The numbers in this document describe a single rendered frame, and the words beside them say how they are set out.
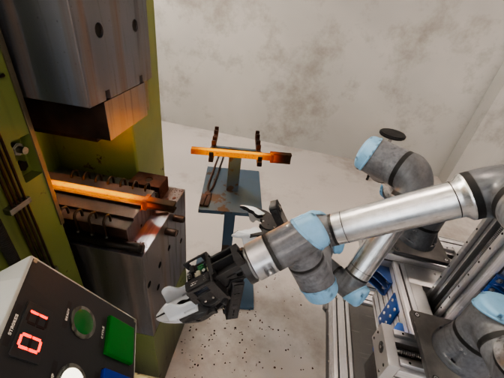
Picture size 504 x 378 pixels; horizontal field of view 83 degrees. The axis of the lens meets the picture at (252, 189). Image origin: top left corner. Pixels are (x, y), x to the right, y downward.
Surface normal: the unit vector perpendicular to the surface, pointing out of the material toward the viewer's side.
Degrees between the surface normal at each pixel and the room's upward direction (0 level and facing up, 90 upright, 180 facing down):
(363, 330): 0
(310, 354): 0
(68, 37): 90
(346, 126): 90
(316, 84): 90
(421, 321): 0
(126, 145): 90
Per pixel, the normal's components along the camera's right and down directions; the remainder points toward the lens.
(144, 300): -0.15, 0.54
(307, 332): 0.11, -0.82
